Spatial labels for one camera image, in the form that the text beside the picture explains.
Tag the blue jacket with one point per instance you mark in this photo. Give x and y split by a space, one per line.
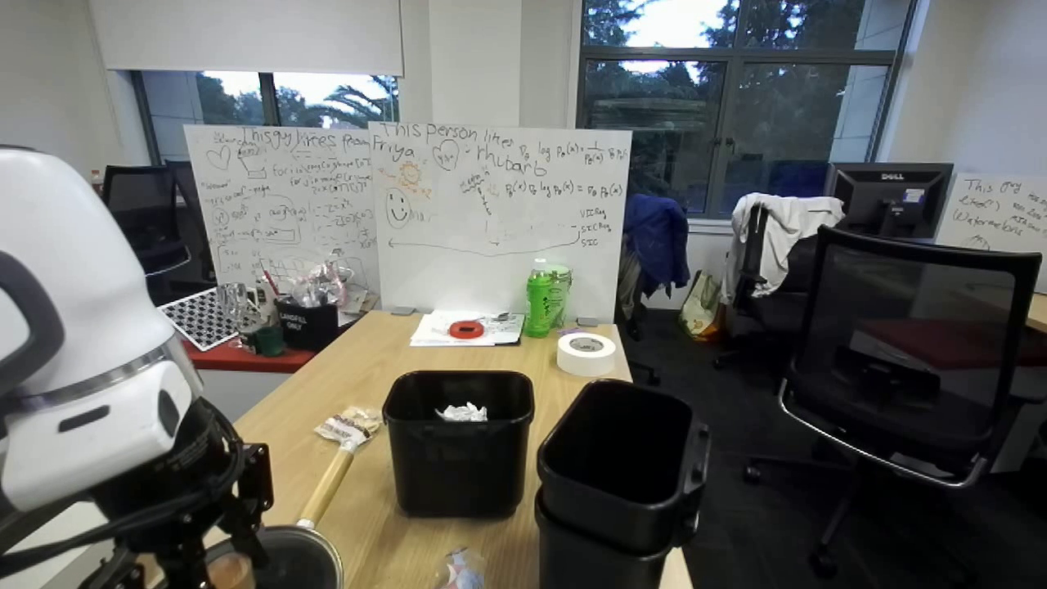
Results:
657 239

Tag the red tape roll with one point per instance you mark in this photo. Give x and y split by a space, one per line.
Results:
465 329

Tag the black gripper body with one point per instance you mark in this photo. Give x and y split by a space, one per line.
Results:
183 480

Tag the crumpled clear plastic bags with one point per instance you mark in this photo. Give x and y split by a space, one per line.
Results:
314 281

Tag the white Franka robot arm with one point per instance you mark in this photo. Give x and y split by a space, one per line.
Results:
78 274

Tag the whiteboard with dense writing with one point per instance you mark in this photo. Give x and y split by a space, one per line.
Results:
282 208

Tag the white tape roll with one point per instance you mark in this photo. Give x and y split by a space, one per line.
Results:
588 354

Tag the white plate with red item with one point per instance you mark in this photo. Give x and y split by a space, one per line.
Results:
431 331

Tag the empty black plastic bin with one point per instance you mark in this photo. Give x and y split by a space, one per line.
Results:
590 562
622 480

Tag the small black computer monitor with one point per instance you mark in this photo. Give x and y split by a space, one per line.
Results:
887 196

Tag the large whiteboard with smiley drawing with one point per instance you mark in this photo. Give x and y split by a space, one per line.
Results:
492 251

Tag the yellowish bag on floor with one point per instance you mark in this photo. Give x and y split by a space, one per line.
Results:
701 310

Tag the black white checkerboard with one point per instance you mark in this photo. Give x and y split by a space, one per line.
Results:
200 317

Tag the black bin holding white paper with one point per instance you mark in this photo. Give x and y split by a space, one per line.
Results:
458 470

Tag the crumpled white paper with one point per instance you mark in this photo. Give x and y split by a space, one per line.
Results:
463 414

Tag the clear plastic bag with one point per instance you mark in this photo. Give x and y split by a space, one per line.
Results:
463 571

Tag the black chair holding cloth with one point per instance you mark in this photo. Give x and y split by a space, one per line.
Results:
803 279

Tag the white cloth on chair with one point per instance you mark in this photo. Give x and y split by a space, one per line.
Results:
777 233

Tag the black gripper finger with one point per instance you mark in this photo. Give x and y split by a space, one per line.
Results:
252 526
187 562

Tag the white cabinet with red top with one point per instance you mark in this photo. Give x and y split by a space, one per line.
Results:
235 358

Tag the dark green cup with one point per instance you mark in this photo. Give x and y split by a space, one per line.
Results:
270 338

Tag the white window blind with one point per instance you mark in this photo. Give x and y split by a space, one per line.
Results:
251 37

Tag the black mesh office chair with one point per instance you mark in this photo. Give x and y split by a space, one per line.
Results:
918 329

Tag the whiteboard behind small monitor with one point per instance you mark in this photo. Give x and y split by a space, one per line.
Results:
1000 214

